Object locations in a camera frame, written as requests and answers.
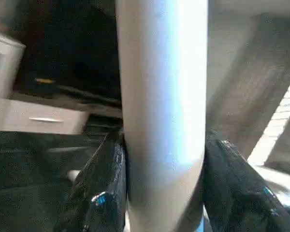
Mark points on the black work mat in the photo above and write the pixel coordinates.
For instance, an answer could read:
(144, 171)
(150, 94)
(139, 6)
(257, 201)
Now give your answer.
(29, 174)

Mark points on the black box with yellow label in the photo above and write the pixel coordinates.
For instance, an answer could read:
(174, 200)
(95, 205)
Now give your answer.
(67, 48)

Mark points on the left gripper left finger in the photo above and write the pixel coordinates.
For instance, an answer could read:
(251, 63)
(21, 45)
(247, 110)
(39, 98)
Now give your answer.
(99, 193)

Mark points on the white drawer unit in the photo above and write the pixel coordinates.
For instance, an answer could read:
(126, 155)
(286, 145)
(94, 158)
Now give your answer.
(34, 116)

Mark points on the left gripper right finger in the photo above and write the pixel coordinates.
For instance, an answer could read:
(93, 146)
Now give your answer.
(237, 193)

